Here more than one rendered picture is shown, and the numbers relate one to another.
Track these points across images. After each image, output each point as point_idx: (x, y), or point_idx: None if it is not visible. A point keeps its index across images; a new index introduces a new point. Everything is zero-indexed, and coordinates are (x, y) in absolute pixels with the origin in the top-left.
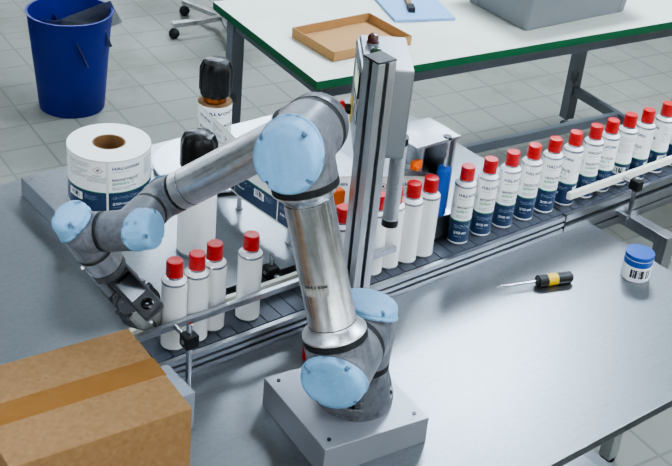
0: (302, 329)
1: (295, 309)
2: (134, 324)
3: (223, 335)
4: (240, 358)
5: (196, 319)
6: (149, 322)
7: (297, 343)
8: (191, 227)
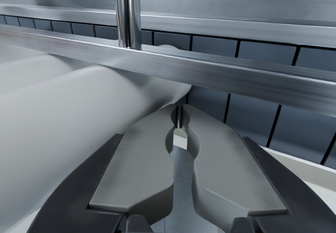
0: (28, 5)
1: (5, 20)
2: (257, 159)
3: (89, 32)
4: (103, 1)
5: (71, 36)
6: (190, 126)
7: None
8: (36, 213)
